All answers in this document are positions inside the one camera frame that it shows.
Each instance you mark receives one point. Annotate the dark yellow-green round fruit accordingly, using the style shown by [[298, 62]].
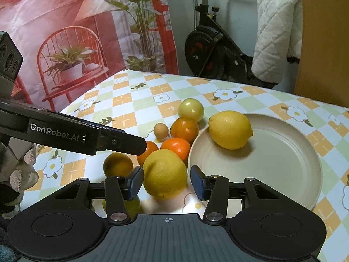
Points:
[[117, 165]]

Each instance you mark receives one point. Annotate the green apple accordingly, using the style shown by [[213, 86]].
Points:
[[190, 109]]

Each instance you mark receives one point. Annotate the white quilted blanket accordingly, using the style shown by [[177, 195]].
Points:
[[272, 32]]

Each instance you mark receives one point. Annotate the wooden board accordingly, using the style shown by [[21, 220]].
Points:
[[321, 46]]

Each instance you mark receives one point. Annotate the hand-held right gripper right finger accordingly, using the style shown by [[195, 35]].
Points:
[[197, 182]]

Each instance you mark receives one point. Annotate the checked floral tablecloth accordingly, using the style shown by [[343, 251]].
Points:
[[136, 106]]

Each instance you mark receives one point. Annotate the beige plate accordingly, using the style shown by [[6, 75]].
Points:
[[272, 163]]

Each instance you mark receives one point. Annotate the red printed backdrop cloth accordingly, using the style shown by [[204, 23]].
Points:
[[68, 11]]

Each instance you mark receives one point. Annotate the dark orange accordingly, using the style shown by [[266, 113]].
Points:
[[184, 129]]

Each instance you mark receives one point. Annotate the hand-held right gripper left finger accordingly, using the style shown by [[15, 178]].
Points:
[[135, 181]]

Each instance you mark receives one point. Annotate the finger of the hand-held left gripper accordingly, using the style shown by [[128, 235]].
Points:
[[122, 142]]

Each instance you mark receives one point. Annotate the person's left hand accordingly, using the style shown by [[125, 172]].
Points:
[[28, 157]]

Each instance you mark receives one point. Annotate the yellow lemon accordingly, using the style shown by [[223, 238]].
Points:
[[165, 173], [230, 129]]

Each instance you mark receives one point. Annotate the black exercise bike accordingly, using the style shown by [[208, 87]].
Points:
[[210, 49]]

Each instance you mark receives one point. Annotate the small brown round fruit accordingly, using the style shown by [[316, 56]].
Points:
[[160, 131]]

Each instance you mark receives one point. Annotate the orange mandarin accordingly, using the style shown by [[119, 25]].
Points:
[[150, 152], [177, 147]]

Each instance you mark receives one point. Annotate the green lime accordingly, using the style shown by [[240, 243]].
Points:
[[133, 207]]

